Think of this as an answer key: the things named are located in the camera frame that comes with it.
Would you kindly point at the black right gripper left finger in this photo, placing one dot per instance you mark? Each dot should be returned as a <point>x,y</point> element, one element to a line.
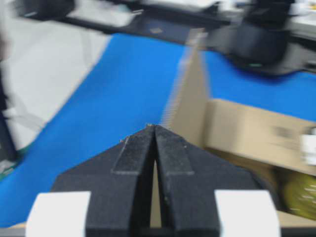
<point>120,180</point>

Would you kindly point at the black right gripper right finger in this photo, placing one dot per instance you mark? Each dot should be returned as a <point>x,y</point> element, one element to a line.
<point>188,177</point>

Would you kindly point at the brown cardboard box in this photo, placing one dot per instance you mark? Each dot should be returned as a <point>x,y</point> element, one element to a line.
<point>270,144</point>

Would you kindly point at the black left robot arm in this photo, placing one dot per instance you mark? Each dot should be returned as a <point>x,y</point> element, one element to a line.
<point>264,42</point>

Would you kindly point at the blue table cloth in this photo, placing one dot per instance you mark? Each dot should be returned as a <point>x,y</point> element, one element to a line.
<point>128,88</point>

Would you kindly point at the right black yellow wire spool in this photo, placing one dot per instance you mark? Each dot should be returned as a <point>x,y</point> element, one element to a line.
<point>299,195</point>

